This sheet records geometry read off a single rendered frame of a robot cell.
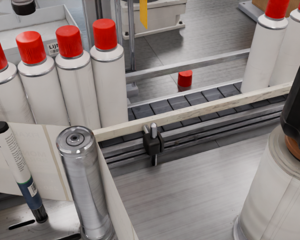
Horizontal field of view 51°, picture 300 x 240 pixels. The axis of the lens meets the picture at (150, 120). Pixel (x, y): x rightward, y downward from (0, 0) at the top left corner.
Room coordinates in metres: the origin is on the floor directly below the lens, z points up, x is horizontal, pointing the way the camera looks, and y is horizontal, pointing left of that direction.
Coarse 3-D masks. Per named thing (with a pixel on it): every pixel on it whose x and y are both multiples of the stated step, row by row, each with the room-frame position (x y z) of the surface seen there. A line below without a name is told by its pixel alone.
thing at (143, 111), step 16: (192, 96) 0.51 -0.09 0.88; (208, 96) 0.51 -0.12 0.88; (224, 96) 0.51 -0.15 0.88; (128, 112) 0.46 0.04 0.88; (144, 112) 0.46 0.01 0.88; (160, 112) 0.46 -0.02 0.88; (224, 112) 0.46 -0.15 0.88; (160, 128) 0.41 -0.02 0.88; (176, 128) 0.42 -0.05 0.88; (112, 144) 0.37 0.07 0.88
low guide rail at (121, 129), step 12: (288, 84) 0.50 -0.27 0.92; (240, 96) 0.46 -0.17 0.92; (252, 96) 0.47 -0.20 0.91; (264, 96) 0.48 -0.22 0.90; (276, 96) 0.49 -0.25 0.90; (192, 108) 0.43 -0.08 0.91; (204, 108) 0.43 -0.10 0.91; (216, 108) 0.44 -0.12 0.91; (228, 108) 0.45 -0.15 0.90; (132, 120) 0.40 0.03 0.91; (144, 120) 0.40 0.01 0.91; (156, 120) 0.40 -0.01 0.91; (168, 120) 0.41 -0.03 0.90; (180, 120) 0.42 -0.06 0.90; (96, 132) 0.37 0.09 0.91; (108, 132) 0.37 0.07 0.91; (120, 132) 0.38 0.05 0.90; (132, 132) 0.39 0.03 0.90
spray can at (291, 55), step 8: (296, 16) 0.53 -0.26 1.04; (288, 24) 0.54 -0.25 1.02; (296, 24) 0.52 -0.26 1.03; (288, 32) 0.53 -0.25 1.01; (296, 32) 0.52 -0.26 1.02; (288, 40) 0.53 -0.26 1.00; (296, 40) 0.52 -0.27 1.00; (280, 48) 0.54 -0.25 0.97; (288, 48) 0.52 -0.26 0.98; (296, 48) 0.51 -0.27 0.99; (280, 56) 0.53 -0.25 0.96; (288, 56) 0.52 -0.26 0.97; (296, 56) 0.51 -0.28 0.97; (280, 64) 0.52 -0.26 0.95; (288, 64) 0.52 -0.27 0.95; (296, 64) 0.51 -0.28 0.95; (272, 72) 0.54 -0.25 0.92; (280, 72) 0.52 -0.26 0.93; (288, 72) 0.51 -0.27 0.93; (296, 72) 0.51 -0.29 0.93; (272, 80) 0.53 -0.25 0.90; (280, 80) 0.52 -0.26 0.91; (288, 80) 0.51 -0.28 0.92
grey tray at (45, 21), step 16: (0, 16) 0.87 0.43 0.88; (32, 16) 0.91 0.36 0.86; (48, 16) 0.93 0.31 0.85; (64, 16) 0.95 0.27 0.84; (0, 32) 0.86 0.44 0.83; (16, 32) 0.86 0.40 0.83; (48, 32) 0.86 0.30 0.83; (80, 32) 0.77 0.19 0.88; (16, 48) 0.70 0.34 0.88; (48, 48) 0.73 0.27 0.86; (16, 64) 0.70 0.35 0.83
